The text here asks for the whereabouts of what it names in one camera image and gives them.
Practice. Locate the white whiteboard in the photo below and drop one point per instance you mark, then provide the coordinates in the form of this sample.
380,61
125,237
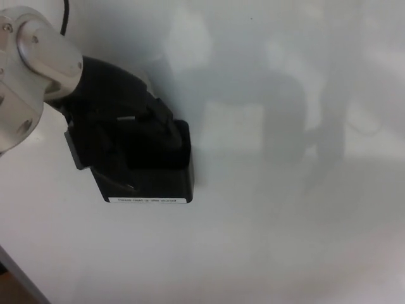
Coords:
284,221

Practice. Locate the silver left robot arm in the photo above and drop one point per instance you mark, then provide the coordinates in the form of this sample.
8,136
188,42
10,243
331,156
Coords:
34,63

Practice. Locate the grey whiteboard frame edge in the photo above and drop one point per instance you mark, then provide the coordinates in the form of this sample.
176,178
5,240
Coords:
25,278

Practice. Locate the black magnetic marker holder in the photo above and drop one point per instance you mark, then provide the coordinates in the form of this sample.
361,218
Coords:
161,185

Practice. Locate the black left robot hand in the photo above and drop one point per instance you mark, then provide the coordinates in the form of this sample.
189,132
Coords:
107,92

